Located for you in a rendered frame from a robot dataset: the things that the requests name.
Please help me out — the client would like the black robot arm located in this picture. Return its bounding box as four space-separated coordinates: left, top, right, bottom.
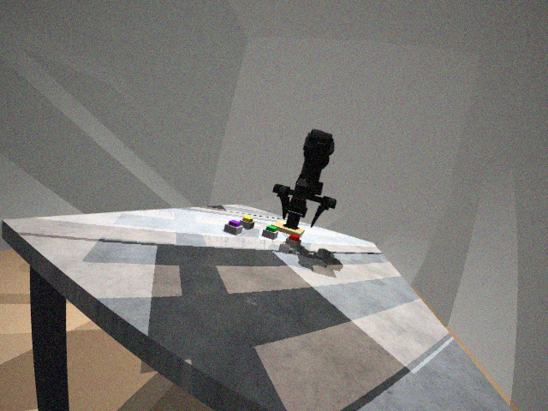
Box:
283 129 335 230

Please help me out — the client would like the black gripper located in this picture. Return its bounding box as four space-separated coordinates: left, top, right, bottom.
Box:
272 170 337 228

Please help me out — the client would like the red button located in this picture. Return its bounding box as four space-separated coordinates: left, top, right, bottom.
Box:
285 234 301 250

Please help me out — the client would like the purple button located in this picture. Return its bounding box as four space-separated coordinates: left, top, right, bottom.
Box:
224 220 243 235

